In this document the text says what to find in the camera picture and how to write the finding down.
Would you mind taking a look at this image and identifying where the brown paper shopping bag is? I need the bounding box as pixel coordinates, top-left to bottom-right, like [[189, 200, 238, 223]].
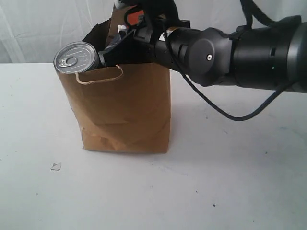
[[55, 20, 172, 154]]

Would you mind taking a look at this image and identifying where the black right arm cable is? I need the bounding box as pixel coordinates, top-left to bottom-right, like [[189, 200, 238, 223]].
[[123, 0, 295, 121]]

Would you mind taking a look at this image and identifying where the small clear plastic scrap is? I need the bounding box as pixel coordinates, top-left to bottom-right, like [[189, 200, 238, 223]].
[[50, 162, 62, 172]]

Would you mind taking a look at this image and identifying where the brown pouch orange label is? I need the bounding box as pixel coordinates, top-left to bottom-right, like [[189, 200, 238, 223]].
[[106, 3, 144, 45]]

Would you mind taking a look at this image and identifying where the dark tea can silver lid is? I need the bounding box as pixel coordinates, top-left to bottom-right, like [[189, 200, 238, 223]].
[[53, 41, 99, 74]]

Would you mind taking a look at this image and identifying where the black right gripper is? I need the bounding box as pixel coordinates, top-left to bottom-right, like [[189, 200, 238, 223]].
[[98, 0, 190, 67]]

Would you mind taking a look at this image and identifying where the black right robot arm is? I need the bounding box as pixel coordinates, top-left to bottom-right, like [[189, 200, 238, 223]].
[[99, 0, 307, 93]]

